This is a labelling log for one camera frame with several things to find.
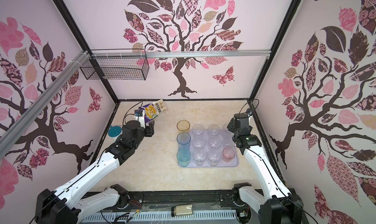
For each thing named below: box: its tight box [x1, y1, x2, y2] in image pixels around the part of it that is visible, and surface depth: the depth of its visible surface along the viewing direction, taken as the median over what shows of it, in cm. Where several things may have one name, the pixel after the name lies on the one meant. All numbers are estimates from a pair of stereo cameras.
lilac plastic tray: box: [178, 129, 239, 168], surface depth 88 cm
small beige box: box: [170, 204, 193, 218], surface depth 69 cm
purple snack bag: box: [138, 98, 168, 123], surface depth 116 cm
